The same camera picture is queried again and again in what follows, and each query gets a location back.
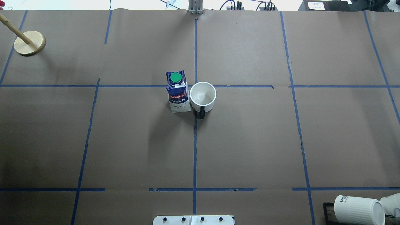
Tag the white smiley mug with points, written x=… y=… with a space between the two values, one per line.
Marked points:
x=202 y=96

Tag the blue white milk carton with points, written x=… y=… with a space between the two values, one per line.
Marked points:
x=178 y=92

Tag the white ribbed cup lower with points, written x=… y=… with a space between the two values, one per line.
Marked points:
x=359 y=211

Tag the white ribbed cup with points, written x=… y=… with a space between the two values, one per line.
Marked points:
x=359 y=211
x=391 y=205

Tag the white ribbed cup upper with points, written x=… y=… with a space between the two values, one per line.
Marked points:
x=391 y=205

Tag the white mounting pole with base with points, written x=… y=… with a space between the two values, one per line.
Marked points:
x=194 y=220

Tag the wooden mug tree stand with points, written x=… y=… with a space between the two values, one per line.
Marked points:
x=27 y=43

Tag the aluminium frame post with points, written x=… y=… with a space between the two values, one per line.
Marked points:
x=195 y=7

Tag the black wire cup rack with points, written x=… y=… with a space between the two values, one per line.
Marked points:
x=329 y=208

